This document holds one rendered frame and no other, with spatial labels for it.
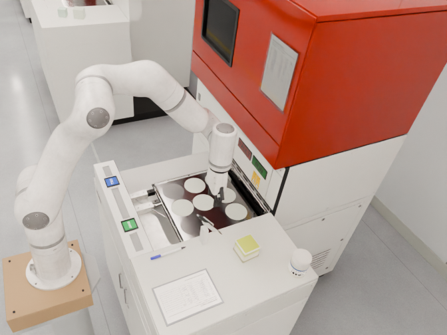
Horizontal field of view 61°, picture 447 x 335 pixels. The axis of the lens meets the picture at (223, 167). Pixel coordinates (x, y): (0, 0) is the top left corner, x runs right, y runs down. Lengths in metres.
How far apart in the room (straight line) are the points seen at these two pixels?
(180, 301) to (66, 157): 0.61
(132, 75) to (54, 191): 0.42
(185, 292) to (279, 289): 0.34
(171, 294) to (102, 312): 1.13
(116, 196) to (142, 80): 0.75
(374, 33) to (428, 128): 1.60
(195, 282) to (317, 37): 0.91
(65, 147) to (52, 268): 0.51
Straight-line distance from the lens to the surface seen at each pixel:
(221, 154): 1.28
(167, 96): 1.10
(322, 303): 2.66
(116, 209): 1.65
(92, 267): 1.66
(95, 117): 1.03
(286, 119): 1.35
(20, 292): 1.57
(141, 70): 1.07
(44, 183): 1.21
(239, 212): 1.74
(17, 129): 3.78
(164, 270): 1.45
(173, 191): 1.79
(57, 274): 1.53
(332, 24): 1.23
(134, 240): 1.54
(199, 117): 1.17
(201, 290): 1.41
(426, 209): 3.07
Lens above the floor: 2.19
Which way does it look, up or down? 42 degrees down
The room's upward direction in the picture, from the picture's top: 9 degrees clockwise
